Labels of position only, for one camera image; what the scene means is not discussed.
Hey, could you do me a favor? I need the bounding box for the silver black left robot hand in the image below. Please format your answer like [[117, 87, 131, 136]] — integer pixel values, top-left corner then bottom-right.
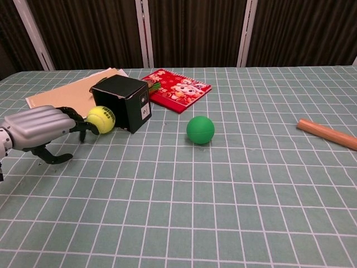
[[1, 105, 100, 165]]

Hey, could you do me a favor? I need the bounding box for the yellow tennis ball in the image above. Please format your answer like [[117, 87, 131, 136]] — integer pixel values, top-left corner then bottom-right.
[[87, 106, 116, 135]]

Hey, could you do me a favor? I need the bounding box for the small black cardboard box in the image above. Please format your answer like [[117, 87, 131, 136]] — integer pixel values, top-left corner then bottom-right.
[[89, 74, 152, 135]]

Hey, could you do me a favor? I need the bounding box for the green rubber ball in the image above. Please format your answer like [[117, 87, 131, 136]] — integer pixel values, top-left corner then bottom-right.
[[186, 115, 215, 145]]

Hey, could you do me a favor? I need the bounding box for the beige spiral notebook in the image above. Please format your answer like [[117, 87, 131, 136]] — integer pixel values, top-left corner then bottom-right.
[[25, 68, 129, 119]]

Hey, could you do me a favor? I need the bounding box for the dark brown curtain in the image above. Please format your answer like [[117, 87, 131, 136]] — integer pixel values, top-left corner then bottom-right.
[[0, 0, 357, 81]]

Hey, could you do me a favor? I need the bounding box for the red cartoon spiral notebook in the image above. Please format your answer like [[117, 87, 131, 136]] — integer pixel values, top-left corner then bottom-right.
[[142, 69, 213, 114]]

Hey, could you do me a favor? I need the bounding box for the green checkered tablecloth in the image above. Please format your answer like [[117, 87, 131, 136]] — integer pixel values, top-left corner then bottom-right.
[[0, 65, 357, 268]]

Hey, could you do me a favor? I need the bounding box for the wooden rolling pin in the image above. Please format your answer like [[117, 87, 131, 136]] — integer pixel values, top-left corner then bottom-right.
[[296, 118, 357, 152]]

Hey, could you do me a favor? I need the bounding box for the white metal frame post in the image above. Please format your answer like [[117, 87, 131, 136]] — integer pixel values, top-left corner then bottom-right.
[[237, 0, 259, 68], [134, 0, 155, 69], [13, 0, 56, 71]]

